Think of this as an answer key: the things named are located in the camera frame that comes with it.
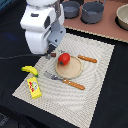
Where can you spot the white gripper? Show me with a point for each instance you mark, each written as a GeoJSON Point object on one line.
{"type": "Point", "coordinates": [44, 29]}

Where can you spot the red toy tomato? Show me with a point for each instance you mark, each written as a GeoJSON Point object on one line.
{"type": "Point", "coordinates": [64, 59]}

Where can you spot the yellow toy banana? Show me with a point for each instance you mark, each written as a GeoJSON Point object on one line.
{"type": "Point", "coordinates": [30, 69]}

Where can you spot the yellow toy cheese block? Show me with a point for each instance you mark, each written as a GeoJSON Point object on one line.
{"type": "Point", "coordinates": [34, 88]}

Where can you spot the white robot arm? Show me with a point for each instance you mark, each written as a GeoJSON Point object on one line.
{"type": "Point", "coordinates": [40, 4]}

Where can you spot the grey saucepan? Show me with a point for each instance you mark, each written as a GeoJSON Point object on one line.
{"type": "Point", "coordinates": [92, 11]}

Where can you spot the round wooden plate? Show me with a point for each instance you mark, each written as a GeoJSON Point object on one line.
{"type": "Point", "coordinates": [70, 71]}

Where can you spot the woven beige placemat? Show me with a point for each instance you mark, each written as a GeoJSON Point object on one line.
{"type": "Point", "coordinates": [68, 103]}

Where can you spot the beige bowl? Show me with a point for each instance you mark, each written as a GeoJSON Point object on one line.
{"type": "Point", "coordinates": [122, 14]}

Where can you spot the grey pot with handle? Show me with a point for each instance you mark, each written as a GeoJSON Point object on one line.
{"type": "Point", "coordinates": [71, 9]}

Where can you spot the fork with wooden handle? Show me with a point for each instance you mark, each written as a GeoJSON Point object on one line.
{"type": "Point", "coordinates": [73, 84]}

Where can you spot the knife with wooden handle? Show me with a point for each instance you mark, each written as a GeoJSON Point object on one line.
{"type": "Point", "coordinates": [83, 57]}

